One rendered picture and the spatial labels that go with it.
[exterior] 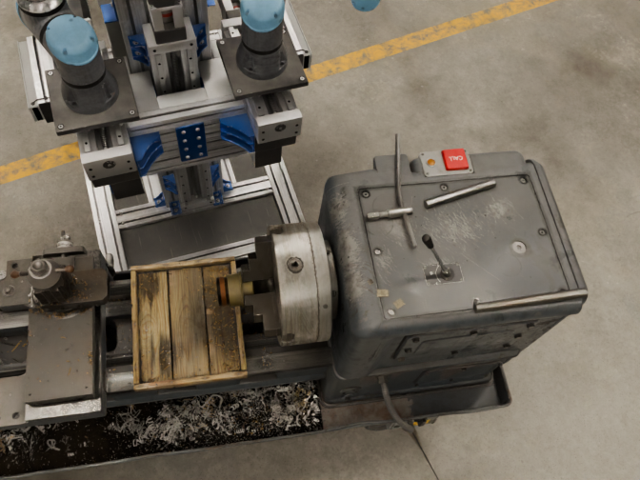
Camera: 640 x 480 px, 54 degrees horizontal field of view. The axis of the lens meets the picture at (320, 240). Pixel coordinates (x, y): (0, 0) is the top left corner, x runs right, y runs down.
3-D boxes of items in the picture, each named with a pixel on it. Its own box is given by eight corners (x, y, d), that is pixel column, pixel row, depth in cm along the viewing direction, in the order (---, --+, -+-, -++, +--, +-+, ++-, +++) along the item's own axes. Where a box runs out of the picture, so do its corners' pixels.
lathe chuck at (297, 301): (295, 247, 184) (305, 202, 155) (310, 352, 174) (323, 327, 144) (265, 250, 183) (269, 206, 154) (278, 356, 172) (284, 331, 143)
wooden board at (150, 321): (234, 261, 189) (234, 255, 185) (248, 378, 173) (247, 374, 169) (132, 271, 184) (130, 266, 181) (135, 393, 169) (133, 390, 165)
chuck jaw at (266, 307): (287, 289, 160) (293, 330, 153) (287, 299, 164) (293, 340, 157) (244, 294, 158) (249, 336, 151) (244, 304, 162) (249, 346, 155)
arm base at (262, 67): (230, 46, 187) (229, 21, 179) (278, 37, 191) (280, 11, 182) (244, 84, 181) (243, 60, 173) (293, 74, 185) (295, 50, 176)
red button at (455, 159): (461, 151, 167) (463, 148, 165) (467, 170, 165) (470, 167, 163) (440, 153, 166) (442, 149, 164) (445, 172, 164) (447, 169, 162)
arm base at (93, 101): (58, 77, 176) (49, 51, 168) (113, 67, 180) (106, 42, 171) (67, 119, 170) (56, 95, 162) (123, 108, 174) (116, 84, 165)
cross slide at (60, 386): (96, 250, 180) (92, 243, 176) (96, 399, 161) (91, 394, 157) (34, 255, 177) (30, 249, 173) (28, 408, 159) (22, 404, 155)
